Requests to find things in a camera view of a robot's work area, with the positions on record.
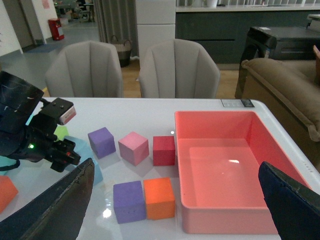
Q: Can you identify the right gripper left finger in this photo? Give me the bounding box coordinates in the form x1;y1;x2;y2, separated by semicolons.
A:
0;158;95;240

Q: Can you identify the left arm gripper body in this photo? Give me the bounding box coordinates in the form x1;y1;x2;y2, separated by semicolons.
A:
14;112;59;162

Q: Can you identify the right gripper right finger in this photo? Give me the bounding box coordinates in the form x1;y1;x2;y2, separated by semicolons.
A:
258;161;320;240

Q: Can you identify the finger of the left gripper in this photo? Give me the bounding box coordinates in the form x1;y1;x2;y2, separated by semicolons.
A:
50;158;68;173
53;138;81;165

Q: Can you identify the light blue foam block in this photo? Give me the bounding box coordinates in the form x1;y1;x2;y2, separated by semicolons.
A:
92;158;104;186
65;136;95;163

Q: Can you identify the green foam block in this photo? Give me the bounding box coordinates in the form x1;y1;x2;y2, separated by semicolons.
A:
54;125;69;141

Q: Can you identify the purple foam block far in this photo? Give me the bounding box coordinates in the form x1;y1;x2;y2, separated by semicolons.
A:
87;127;116;159

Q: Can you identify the purple foam block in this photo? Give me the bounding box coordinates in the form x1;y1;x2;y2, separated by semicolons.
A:
87;127;116;159
113;181;147;224

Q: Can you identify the teal plastic bin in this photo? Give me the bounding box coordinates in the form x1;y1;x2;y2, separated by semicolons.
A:
0;107;33;175

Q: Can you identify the orange foam block left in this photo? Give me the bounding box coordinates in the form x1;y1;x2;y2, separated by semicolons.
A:
0;175;19;213

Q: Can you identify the orange foam block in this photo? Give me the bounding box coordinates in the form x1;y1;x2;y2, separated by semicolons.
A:
0;175;19;213
143;177;176;220

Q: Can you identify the pink foam block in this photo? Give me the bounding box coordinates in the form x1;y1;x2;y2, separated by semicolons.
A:
118;131;150;166

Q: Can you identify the purple foam block near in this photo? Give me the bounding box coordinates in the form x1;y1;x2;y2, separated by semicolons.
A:
113;181;147;224

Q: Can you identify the grey chair left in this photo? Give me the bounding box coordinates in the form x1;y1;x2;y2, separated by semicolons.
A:
44;40;124;98

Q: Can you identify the grey chair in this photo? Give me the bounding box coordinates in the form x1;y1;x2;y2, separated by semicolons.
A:
138;39;221;99
44;40;124;98

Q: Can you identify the pink plastic bin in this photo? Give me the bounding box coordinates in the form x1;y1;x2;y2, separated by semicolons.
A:
175;111;310;235

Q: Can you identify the dark red foam block far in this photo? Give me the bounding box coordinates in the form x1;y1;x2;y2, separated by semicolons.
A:
152;135;176;166

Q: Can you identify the orange foam block right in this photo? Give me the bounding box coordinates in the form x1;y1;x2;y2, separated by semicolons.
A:
143;177;176;220

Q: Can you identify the red cabinet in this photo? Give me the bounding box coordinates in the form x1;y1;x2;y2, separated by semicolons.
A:
48;18;65;41

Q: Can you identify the brown sofa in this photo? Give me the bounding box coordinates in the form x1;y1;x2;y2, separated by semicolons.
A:
235;46;320;170

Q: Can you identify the woven basket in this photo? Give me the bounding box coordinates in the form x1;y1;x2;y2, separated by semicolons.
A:
110;35;132;68

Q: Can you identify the table label sticker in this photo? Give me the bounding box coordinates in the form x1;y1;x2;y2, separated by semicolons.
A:
221;99;255;108

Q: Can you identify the grey chair right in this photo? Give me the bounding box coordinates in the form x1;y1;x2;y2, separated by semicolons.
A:
138;39;221;99

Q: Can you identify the grey curtain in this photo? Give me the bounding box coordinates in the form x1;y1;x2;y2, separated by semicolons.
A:
93;0;139;57

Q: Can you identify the white drawer cabinet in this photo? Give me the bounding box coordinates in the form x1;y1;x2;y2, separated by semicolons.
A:
135;0;176;62

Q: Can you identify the dark grey counter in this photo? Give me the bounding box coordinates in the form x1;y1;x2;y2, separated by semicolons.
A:
175;4;320;64

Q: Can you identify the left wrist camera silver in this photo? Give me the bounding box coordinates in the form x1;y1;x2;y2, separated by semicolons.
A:
40;97;77;126

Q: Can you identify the black cable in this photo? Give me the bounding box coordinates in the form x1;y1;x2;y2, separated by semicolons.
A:
0;156;21;172

